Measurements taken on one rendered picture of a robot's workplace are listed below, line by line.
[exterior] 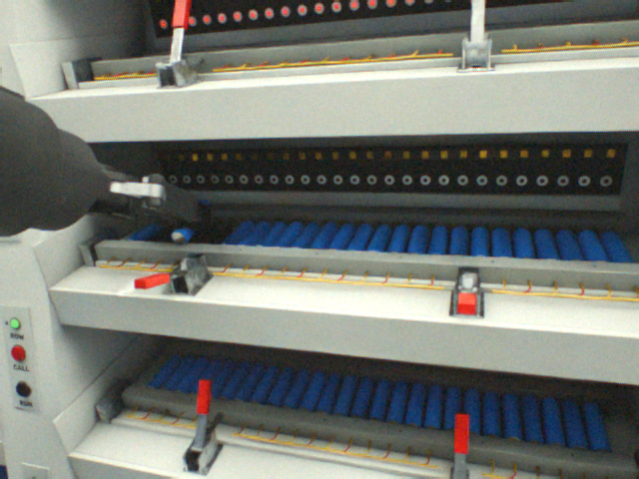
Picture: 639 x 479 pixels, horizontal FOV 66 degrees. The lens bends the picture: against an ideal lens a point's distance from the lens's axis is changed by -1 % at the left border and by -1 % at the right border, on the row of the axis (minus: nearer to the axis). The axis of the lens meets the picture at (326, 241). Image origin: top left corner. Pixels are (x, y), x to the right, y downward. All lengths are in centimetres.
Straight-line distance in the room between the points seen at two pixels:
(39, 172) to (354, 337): 27
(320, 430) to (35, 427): 33
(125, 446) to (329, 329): 30
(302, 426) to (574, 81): 42
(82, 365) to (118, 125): 29
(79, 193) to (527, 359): 36
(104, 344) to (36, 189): 36
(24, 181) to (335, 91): 23
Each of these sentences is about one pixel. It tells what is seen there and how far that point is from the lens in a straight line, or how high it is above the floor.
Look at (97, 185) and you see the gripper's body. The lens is 39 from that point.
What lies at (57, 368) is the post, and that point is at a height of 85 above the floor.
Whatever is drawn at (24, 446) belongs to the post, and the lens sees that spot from 71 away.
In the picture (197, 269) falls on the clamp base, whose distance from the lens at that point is 50.
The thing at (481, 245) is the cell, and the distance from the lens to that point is 50.
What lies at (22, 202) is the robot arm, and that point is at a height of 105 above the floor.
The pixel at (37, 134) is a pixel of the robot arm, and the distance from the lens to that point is 35.
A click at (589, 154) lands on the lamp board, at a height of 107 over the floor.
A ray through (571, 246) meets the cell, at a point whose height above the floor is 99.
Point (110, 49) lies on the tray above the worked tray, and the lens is 68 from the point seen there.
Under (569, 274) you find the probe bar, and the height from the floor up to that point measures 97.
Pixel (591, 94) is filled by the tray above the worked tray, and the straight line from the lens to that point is 41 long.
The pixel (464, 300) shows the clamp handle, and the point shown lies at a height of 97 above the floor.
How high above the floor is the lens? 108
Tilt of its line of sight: 10 degrees down
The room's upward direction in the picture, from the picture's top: 1 degrees counter-clockwise
